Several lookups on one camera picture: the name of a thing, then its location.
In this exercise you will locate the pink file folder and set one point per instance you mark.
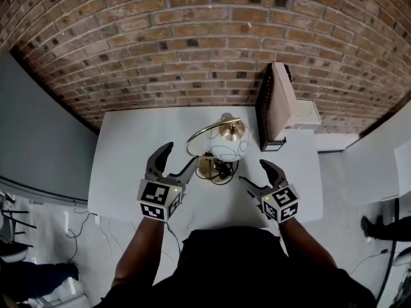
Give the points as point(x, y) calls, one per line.
point(281, 104)

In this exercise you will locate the white wall base panel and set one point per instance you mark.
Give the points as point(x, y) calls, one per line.
point(334, 143)

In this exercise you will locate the grey refrigerator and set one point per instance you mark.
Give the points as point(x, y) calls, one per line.
point(38, 133)

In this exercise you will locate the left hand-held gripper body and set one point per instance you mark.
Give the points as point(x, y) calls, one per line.
point(157, 197)

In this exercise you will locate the white power strip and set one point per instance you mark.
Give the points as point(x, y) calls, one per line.
point(97, 220)

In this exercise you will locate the person's left forearm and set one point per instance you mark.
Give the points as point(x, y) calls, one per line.
point(141, 252)

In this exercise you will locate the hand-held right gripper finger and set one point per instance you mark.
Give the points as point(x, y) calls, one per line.
point(274, 175)
point(253, 189)

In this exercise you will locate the white cabinet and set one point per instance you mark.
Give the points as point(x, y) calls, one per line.
point(369, 165)

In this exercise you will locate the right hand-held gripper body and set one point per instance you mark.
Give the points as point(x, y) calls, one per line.
point(282, 204)

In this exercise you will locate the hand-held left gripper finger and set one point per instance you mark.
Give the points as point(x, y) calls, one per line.
point(157, 162)
point(187, 172)

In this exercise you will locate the black file holder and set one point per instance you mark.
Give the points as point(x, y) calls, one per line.
point(262, 117)

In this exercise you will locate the white desk with drawers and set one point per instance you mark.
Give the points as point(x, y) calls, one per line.
point(128, 146)

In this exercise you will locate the white stool black legs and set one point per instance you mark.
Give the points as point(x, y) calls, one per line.
point(13, 252)

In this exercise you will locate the person's right forearm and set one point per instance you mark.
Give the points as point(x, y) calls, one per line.
point(305, 249)

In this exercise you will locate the person's black clothing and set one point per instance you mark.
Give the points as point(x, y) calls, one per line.
point(234, 268)

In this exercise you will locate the gold globe table lamp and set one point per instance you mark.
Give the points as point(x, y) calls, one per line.
point(224, 146)

